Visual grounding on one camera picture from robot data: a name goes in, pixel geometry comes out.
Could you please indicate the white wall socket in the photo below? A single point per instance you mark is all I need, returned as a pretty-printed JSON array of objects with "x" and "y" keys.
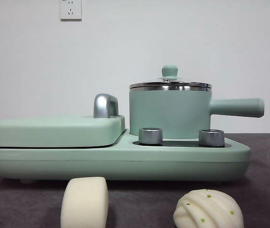
[{"x": 70, "y": 12}]

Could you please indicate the smooth cream steamed bun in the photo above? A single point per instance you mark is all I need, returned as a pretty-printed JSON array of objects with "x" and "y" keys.
[{"x": 85, "y": 202}]

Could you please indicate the glass pot lid green knob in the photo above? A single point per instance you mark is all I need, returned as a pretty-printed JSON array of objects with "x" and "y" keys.
[{"x": 169, "y": 71}]

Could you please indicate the silver control knob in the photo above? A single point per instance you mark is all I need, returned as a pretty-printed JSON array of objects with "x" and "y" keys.
[
  {"x": 150, "y": 136},
  {"x": 211, "y": 138}
]

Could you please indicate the black control panel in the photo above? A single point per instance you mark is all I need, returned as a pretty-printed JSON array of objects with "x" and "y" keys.
[{"x": 179, "y": 144}]

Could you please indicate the pale green hinged grill lid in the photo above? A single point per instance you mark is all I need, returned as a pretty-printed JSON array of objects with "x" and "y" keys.
[{"x": 54, "y": 130}]

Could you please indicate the pale green breakfast machine base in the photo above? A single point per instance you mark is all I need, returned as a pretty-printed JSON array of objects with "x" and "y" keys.
[{"x": 125, "y": 164}]

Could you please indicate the ridged white bun green dots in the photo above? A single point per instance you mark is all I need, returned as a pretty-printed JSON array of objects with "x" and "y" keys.
[{"x": 208, "y": 211}]

